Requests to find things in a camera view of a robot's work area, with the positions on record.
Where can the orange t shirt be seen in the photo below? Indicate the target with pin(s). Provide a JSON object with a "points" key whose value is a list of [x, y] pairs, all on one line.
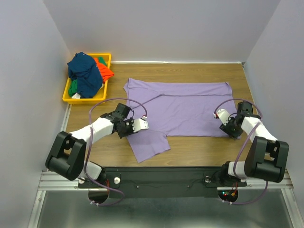
{"points": [[105, 72]]}

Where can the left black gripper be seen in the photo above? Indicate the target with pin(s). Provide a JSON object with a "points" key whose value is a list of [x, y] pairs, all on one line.
{"points": [[122, 135]]}

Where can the lavender t shirt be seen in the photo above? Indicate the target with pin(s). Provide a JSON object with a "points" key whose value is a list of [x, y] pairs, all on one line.
{"points": [[175, 109]]}

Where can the yellow plastic bin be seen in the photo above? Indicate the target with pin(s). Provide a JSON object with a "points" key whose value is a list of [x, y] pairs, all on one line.
{"points": [[100, 95]]}

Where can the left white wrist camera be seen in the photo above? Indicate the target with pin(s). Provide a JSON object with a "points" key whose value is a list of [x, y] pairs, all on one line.
{"points": [[140, 124]]}

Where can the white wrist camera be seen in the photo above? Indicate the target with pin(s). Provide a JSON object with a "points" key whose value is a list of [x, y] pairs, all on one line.
{"points": [[222, 115], [140, 124]]}

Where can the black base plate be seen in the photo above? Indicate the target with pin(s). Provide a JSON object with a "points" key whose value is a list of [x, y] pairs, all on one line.
{"points": [[154, 182]]}

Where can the aluminium frame rail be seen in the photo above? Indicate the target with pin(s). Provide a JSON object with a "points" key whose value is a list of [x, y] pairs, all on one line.
{"points": [[50, 181]]}

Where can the navy blue t shirt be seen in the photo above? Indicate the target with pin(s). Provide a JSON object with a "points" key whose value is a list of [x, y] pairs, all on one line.
{"points": [[85, 73]]}

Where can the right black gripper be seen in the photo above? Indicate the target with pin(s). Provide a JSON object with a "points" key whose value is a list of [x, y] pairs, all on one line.
{"points": [[226, 129]]}

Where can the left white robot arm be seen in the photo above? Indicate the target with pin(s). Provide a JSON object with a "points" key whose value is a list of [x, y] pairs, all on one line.
{"points": [[70, 152]]}

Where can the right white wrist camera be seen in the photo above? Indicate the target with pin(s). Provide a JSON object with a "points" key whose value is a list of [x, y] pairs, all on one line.
{"points": [[222, 115]]}

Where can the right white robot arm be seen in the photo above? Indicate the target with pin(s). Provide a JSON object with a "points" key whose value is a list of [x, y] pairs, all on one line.
{"points": [[267, 156]]}

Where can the white cloth piece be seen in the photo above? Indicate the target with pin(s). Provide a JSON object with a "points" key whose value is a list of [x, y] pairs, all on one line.
{"points": [[76, 96]]}

